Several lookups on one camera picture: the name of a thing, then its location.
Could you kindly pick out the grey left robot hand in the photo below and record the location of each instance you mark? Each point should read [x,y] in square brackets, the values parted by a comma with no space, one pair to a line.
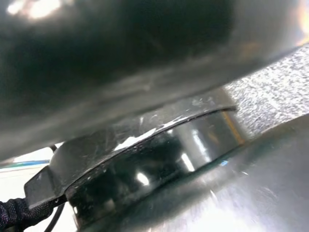
[120,48]

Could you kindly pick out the black glossy robot joint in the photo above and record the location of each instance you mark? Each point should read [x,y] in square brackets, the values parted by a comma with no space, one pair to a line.
[145,166]

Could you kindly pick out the grey connector block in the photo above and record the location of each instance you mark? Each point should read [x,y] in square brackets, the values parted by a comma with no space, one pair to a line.
[41,189]

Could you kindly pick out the silver robot body shell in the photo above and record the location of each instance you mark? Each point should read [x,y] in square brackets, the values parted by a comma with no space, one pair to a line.
[253,192]

